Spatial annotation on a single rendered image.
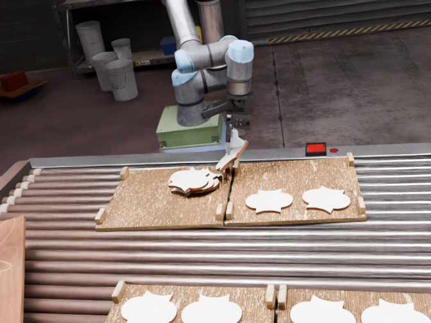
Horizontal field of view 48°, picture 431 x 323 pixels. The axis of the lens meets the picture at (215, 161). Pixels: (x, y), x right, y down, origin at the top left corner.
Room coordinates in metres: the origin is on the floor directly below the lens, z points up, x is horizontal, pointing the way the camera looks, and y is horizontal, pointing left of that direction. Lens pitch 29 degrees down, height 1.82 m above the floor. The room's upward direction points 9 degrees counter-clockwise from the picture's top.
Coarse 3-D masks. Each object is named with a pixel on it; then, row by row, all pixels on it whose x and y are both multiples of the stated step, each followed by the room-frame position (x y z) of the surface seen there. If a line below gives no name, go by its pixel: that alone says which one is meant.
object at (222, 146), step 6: (222, 132) 1.95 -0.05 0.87; (222, 138) 1.89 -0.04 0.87; (222, 144) 1.83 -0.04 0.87; (168, 150) 1.86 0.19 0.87; (174, 150) 1.85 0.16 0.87; (180, 150) 1.84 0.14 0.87; (186, 150) 1.83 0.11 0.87; (192, 150) 1.82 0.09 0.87; (198, 150) 1.82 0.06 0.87; (204, 150) 1.81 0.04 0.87; (210, 150) 1.80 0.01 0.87; (216, 150) 1.79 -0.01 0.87; (222, 150) 1.79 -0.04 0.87
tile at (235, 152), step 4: (244, 140) 1.44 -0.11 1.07; (244, 144) 1.40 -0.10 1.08; (232, 148) 1.48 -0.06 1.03; (236, 148) 1.44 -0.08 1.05; (240, 148) 1.41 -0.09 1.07; (244, 148) 1.39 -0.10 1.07; (232, 152) 1.44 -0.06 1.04; (236, 152) 1.40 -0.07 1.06; (240, 152) 1.39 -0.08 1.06; (224, 156) 1.47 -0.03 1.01; (228, 156) 1.43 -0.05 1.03; (232, 156) 1.39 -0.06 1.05; (236, 156) 1.37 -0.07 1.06; (220, 160) 1.47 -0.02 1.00; (224, 160) 1.43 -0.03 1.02; (228, 160) 1.39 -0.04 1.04; (232, 160) 1.38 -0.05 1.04; (220, 164) 1.43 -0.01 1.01; (224, 164) 1.38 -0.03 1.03; (228, 164) 1.38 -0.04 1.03; (216, 168) 1.42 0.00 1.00; (220, 168) 1.40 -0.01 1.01; (224, 168) 1.38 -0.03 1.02
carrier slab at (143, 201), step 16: (128, 176) 1.57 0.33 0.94; (144, 176) 1.55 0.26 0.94; (160, 176) 1.53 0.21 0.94; (224, 176) 1.46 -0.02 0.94; (128, 192) 1.46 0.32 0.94; (144, 192) 1.44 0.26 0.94; (160, 192) 1.42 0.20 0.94; (208, 192) 1.38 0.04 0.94; (224, 192) 1.36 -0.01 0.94; (112, 208) 1.37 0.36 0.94; (128, 208) 1.36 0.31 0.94; (144, 208) 1.34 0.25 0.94; (160, 208) 1.33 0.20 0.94; (176, 208) 1.31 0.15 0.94; (192, 208) 1.30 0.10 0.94; (208, 208) 1.28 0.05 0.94; (224, 208) 1.27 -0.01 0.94; (112, 224) 1.28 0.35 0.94; (128, 224) 1.27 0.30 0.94; (144, 224) 1.25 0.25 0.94; (160, 224) 1.24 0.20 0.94; (176, 224) 1.22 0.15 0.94; (192, 224) 1.21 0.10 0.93; (208, 224) 1.20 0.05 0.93
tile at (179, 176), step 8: (192, 168) 1.48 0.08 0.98; (176, 176) 1.44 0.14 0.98; (184, 176) 1.43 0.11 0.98; (192, 176) 1.42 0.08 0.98; (200, 176) 1.41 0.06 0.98; (176, 184) 1.39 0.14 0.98; (184, 184) 1.38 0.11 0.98; (192, 184) 1.37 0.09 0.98; (200, 184) 1.36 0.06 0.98; (184, 192) 1.34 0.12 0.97
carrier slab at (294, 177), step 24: (240, 168) 1.50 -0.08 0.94; (264, 168) 1.47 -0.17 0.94; (288, 168) 1.45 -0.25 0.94; (312, 168) 1.42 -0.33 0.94; (336, 168) 1.40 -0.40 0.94; (240, 192) 1.34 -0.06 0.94; (288, 192) 1.30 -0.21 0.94; (240, 216) 1.21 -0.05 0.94; (264, 216) 1.19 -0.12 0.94; (288, 216) 1.18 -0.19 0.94; (312, 216) 1.16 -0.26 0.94; (336, 216) 1.14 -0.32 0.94; (360, 216) 1.12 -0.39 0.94
